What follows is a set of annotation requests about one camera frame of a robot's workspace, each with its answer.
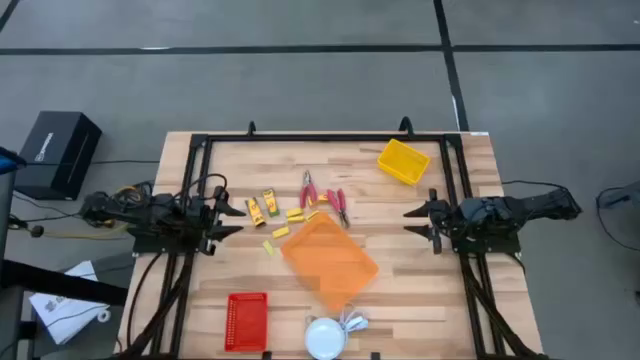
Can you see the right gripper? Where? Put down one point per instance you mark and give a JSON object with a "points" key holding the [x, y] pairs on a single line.
{"points": [[440, 222]]}

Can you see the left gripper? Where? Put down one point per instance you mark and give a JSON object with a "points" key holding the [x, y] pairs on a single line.
{"points": [[211, 220]]}

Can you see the yellow Crayola crayon box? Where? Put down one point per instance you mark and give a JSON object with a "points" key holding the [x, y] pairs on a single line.
{"points": [[255, 212], [323, 198], [270, 202]]}

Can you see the yellow eraser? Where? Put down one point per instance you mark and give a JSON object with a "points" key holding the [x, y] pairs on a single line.
{"points": [[280, 232], [296, 219], [269, 248], [294, 212], [312, 215]]}

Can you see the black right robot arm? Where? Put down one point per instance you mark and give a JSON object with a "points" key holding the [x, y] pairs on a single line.
{"points": [[500, 210]]}

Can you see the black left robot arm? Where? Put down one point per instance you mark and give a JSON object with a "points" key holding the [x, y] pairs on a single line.
{"points": [[150, 215]]}

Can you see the yellow plastic basket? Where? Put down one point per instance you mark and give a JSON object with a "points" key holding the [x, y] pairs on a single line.
{"points": [[404, 162]]}

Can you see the orange translucent plastic tray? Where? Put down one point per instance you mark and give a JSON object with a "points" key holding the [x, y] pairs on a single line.
{"points": [[330, 260]]}

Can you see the red plastic basket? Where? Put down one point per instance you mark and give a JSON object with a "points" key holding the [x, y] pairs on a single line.
{"points": [[246, 322]]}

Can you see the white dome lamp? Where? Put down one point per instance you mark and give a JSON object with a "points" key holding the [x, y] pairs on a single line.
{"points": [[325, 338]]}

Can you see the white tape roll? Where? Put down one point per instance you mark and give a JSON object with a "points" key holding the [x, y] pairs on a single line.
{"points": [[99, 316]]}

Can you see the black cardboard box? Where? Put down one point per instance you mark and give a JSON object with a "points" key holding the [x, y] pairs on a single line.
{"points": [[55, 155]]}

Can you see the black desk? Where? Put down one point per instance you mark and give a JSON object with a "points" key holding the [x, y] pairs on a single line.
{"points": [[50, 282]]}

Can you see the white paper sheets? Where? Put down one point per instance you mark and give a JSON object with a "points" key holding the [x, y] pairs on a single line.
{"points": [[65, 315]]}

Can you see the black power plug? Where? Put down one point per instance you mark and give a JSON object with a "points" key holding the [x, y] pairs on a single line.
{"points": [[36, 231]]}

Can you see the grey chair base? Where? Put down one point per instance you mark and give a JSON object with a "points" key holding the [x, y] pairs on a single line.
{"points": [[630, 192]]}

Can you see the computer monitor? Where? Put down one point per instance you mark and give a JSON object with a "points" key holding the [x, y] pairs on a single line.
{"points": [[7, 162]]}

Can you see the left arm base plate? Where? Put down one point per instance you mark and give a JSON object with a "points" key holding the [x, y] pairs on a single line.
{"points": [[150, 246]]}

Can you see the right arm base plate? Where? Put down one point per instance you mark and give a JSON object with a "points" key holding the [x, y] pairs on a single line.
{"points": [[500, 246]]}

